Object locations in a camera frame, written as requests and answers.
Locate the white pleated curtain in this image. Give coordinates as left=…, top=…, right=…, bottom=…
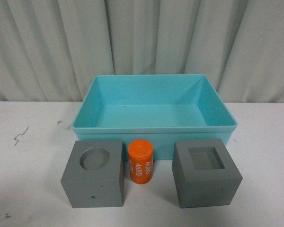
left=0, top=0, right=284, bottom=103

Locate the light blue plastic box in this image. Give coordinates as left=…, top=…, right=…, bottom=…
left=72, top=74, right=237, bottom=160

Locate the gray cube with round hole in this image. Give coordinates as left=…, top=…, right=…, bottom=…
left=61, top=140, right=124, bottom=208

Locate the orange cylinder with white numbers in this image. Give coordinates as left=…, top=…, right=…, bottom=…
left=127, top=139, right=153, bottom=184

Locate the gray cube with square hole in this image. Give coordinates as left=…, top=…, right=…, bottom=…
left=172, top=139, right=243, bottom=208

